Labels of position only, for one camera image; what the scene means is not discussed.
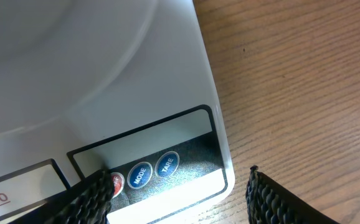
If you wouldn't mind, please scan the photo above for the white digital kitchen scale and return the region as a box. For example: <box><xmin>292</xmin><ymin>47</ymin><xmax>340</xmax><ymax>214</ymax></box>
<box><xmin>0</xmin><ymin>0</ymin><xmax>235</xmax><ymax>223</ymax></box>

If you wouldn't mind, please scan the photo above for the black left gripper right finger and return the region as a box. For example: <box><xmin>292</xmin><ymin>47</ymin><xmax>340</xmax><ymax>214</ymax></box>
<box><xmin>245</xmin><ymin>166</ymin><xmax>338</xmax><ymax>224</ymax></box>

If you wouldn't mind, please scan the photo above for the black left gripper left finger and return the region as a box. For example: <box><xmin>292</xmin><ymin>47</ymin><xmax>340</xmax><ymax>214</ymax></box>
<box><xmin>12</xmin><ymin>169</ymin><xmax>114</xmax><ymax>224</ymax></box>

